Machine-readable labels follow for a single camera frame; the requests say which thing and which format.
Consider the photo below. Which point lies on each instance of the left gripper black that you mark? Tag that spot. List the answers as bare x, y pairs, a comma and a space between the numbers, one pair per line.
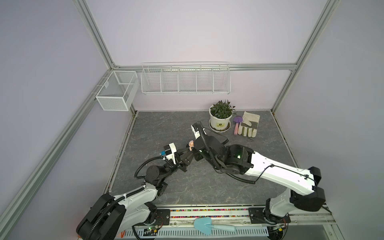
181, 160

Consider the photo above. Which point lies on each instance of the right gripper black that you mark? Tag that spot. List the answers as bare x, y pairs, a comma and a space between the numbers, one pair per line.
196, 155

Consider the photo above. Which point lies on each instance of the pink earbud charging case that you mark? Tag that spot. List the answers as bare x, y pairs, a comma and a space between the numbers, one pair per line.
190, 145

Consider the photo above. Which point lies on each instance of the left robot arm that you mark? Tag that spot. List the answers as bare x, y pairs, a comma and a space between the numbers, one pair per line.
111, 215

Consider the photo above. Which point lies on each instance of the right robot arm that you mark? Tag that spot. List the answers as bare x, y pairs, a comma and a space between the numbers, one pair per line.
248, 166

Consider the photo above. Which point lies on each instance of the white plant saucer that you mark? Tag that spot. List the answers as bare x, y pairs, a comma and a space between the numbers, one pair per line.
219, 126

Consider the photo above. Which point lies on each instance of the potted green plant white pot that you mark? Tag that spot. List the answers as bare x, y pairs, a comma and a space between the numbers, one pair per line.
221, 111

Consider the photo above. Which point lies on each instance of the purple pink garden trowel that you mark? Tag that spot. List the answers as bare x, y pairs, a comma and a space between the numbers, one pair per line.
238, 120

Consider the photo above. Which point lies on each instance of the teal garden trowel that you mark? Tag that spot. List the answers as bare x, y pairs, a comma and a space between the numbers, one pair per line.
205, 226

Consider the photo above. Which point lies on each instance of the white mesh box basket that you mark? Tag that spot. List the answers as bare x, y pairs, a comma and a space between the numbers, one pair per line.
118, 91

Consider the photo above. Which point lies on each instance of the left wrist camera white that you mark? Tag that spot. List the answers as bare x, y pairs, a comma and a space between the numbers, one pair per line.
169, 153

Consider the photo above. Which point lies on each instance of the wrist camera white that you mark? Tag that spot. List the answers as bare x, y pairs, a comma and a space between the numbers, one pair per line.
169, 153
197, 129

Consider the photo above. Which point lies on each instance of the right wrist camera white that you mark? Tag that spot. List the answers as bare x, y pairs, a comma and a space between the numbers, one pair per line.
197, 129

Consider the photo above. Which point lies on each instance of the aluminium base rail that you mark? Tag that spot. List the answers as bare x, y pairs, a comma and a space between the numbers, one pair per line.
238, 215

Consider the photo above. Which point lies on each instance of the long white wire basket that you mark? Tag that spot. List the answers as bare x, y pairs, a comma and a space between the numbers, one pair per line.
186, 78

